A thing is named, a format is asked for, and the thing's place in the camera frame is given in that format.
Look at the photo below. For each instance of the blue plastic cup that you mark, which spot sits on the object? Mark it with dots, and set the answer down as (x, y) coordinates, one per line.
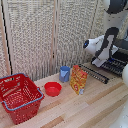
(64, 74)

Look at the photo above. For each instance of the red shopping basket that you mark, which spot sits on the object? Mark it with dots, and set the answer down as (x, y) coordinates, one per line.
(20, 96)

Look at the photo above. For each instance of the red plastic bowl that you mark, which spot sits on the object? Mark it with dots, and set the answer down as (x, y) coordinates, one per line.
(53, 89)

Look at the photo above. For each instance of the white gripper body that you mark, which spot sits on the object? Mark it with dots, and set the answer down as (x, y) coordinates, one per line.
(100, 61)

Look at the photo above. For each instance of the orange cracker box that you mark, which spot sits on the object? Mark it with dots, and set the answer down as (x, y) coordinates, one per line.
(78, 80)

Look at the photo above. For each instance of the beige woven folding screen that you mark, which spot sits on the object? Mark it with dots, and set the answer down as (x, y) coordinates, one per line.
(30, 36)

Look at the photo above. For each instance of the black toaster oven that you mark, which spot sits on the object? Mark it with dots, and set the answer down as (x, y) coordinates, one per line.
(118, 63)

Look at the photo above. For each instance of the black oven tray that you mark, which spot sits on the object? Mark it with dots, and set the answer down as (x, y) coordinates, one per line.
(95, 74)

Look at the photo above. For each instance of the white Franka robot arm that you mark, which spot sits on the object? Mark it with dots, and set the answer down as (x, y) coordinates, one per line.
(100, 43)

